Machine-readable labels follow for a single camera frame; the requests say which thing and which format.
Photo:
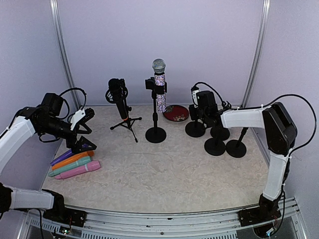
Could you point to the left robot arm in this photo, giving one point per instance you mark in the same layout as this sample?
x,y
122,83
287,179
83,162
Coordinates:
x,y
18,140

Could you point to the pink microphone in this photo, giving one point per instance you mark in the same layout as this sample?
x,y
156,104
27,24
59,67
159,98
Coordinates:
x,y
88,167

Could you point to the aluminium corner post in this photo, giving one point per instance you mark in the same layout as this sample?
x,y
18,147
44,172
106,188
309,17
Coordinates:
x,y
257,53
62,49

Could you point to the right aluminium corner post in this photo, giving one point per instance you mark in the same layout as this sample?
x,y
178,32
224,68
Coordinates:
x,y
257,53

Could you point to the left aluminium corner post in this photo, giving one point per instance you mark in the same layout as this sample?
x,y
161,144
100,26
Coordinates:
x,y
62,49

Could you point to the red floral round plate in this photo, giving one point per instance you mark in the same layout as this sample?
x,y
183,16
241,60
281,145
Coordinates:
x,y
176,113

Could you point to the black tripod mic stand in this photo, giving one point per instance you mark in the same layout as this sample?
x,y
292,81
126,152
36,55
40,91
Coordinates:
x,y
128,123

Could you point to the aluminium front rail frame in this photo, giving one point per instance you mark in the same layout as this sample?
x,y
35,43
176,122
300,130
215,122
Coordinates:
x,y
100,224

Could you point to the purple microphone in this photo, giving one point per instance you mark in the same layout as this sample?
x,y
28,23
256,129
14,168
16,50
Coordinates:
x,y
62,157

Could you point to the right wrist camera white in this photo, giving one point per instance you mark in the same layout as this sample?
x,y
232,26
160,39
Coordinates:
x,y
194,96

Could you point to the tall black stand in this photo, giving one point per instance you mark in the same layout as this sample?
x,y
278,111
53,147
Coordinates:
x,y
195,128

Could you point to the black microphone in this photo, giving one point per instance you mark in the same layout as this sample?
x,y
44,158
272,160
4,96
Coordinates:
x,y
117,94

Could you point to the black stand with phone clamp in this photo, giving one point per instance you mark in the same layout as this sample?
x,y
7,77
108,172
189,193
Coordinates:
x,y
155,134

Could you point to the teal microphone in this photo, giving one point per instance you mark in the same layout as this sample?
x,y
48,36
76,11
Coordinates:
x,y
70,166

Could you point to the glitter silver-head microphone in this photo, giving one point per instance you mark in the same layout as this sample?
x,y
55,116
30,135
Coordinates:
x,y
158,66

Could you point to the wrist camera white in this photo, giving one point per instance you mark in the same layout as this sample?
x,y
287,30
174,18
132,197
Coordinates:
x,y
194,96
76,118

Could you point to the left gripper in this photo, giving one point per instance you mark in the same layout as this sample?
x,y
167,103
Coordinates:
x,y
76,147

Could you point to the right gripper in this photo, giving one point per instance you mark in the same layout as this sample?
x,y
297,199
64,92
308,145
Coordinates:
x,y
192,113

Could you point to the orange microphone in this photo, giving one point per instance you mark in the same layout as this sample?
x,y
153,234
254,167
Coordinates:
x,y
72,159

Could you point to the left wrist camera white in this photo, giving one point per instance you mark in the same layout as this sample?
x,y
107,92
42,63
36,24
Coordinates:
x,y
76,118

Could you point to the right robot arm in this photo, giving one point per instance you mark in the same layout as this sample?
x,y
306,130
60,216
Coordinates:
x,y
228,127

